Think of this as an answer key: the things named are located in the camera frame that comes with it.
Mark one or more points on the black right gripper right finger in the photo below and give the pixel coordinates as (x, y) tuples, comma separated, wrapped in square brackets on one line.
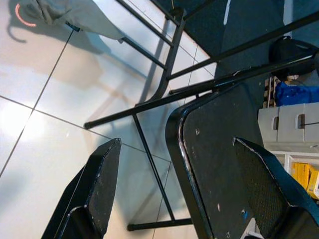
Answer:
[(269, 194)]

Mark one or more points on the white cubby shelf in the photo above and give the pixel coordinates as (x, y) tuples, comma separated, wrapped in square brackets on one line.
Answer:
[(289, 159)]

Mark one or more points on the grey-green garment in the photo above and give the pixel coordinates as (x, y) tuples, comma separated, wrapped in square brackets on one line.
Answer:
[(99, 22)]

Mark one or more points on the black metal clothes rack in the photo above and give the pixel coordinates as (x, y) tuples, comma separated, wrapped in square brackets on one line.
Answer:
[(174, 49)]

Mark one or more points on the wooden slatted crate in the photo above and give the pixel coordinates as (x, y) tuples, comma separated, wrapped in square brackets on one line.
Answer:
[(269, 94)]

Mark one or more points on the black round bag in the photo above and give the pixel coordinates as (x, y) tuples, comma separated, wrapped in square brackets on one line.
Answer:
[(286, 54)]

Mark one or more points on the yellow cardboard box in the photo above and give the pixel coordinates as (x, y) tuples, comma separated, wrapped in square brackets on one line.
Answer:
[(304, 174)]

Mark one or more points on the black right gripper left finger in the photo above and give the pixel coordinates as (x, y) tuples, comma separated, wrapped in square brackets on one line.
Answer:
[(99, 189)]

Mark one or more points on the pink plastic hanger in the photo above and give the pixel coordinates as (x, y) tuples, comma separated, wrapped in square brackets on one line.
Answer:
[(22, 22)]

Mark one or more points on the grey storage box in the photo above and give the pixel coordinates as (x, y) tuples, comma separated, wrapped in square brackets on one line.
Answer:
[(289, 129), (312, 124), (268, 129)]

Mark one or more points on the blue plastic bag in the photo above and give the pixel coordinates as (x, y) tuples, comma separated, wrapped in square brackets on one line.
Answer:
[(294, 93)]

